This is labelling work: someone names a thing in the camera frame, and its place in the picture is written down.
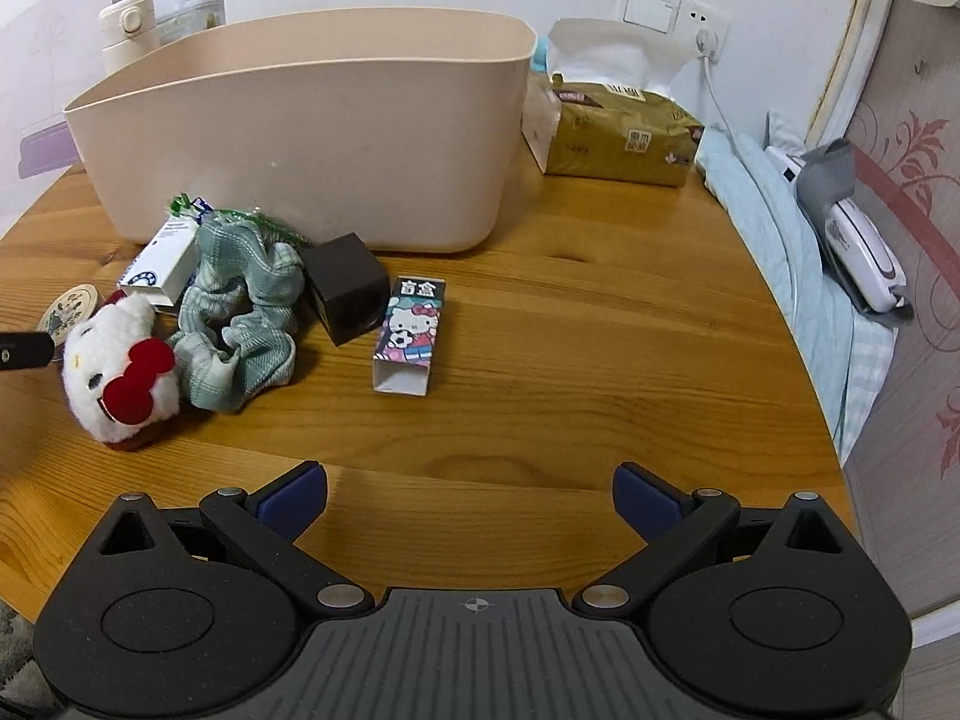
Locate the hello kitty plush slipper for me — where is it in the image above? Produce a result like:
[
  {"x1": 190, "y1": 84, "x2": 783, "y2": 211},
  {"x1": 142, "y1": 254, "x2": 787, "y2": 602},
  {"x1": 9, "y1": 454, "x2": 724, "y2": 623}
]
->
[{"x1": 62, "y1": 289, "x2": 181, "y2": 450}]

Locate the white small carton box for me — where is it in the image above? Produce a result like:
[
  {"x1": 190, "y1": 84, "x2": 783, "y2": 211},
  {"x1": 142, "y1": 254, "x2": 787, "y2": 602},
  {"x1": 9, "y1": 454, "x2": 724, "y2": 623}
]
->
[{"x1": 117, "y1": 216, "x2": 200, "y2": 309}]

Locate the green plaid scrunchie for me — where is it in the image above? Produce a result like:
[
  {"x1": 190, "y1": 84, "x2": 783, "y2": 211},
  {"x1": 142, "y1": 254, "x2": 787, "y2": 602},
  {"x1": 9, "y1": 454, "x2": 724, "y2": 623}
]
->
[{"x1": 167, "y1": 220, "x2": 304, "y2": 415}]

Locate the hello kitty card box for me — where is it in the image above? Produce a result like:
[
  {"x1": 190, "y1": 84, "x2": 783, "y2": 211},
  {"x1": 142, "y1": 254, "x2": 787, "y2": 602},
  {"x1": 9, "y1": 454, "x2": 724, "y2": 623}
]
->
[{"x1": 371, "y1": 277, "x2": 446, "y2": 397}]

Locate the black small box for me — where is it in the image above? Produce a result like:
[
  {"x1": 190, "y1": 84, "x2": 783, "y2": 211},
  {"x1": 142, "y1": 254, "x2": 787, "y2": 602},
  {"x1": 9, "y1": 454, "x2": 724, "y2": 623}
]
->
[{"x1": 302, "y1": 232, "x2": 391, "y2": 346}]

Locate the light blue bedding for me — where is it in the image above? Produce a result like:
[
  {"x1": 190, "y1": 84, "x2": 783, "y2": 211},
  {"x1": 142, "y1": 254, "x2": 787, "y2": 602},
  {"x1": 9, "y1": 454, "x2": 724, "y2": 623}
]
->
[{"x1": 695, "y1": 127, "x2": 896, "y2": 461}]

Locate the purple white headboard panel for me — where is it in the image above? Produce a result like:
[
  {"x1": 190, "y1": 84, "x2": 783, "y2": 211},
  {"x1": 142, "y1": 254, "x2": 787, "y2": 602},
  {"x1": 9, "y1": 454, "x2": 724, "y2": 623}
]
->
[{"x1": 2, "y1": 0, "x2": 119, "y2": 231}]

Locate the white blood pressure monitor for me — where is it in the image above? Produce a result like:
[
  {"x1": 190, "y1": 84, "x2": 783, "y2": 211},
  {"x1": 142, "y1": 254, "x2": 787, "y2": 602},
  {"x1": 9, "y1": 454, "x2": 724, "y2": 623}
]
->
[{"x1": 765, "y1": 138, "x2": 913, "y2": 328}]

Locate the cream thermos bottle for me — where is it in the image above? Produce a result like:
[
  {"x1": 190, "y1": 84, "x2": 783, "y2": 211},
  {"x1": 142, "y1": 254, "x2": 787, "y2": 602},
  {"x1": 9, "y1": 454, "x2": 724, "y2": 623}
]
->
[{"x1": 98, "y1": 0, "x2": 160, "y2": 75}]

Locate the banana snack pouch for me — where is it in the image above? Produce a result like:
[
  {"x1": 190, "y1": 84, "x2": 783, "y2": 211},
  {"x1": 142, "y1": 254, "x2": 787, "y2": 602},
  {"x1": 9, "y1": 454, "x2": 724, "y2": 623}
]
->
[{"x1": 156, "y1": 0, "x2": 226, "y2": 46}]

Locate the gold tissue pack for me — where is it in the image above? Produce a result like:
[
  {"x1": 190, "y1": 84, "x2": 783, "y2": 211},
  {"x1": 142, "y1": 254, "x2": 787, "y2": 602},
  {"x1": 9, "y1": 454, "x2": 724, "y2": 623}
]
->
[{"x1": 522, "y1": 16, "x2": 706, "y2": 189}]

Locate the beige plastic storage bin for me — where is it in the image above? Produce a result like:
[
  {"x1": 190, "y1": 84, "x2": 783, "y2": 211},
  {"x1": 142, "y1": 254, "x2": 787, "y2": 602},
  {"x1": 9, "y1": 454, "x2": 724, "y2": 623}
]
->
[{"x1": 65, "y1": 7, "x2": 537, "y2": 254}]

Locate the blue toy figurine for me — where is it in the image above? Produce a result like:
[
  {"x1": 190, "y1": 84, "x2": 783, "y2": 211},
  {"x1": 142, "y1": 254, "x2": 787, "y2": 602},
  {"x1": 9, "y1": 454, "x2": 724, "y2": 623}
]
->
[{"x1": 530, "y1": 36, "x2": 550, "y2": 73}]

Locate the white charger cable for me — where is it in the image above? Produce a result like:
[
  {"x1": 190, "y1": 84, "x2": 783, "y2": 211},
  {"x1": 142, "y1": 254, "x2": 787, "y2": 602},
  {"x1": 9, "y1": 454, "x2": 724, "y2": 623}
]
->
[{"x1": 694, "y1": 29, "x2": 740, "y2": 143}]

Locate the white wall switch socket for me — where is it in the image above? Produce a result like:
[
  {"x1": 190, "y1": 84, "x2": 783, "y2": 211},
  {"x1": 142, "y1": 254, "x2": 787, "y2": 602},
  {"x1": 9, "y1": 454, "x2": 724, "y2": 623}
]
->
[{"x1": 617, "y1": 0, "x2": 732, "y2": 64}]

